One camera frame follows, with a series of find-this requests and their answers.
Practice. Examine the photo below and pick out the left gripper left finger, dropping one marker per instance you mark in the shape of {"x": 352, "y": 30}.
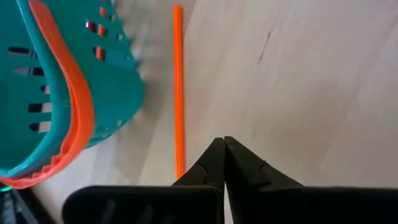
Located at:
{"x": 211, "y": 168}

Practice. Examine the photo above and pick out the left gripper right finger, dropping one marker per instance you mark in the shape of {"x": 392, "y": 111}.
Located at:
{"x": 245, "y": 174}

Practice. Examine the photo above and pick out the teal basket with orange rim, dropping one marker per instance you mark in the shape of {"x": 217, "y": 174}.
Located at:
{"x": 118, "y": 77}

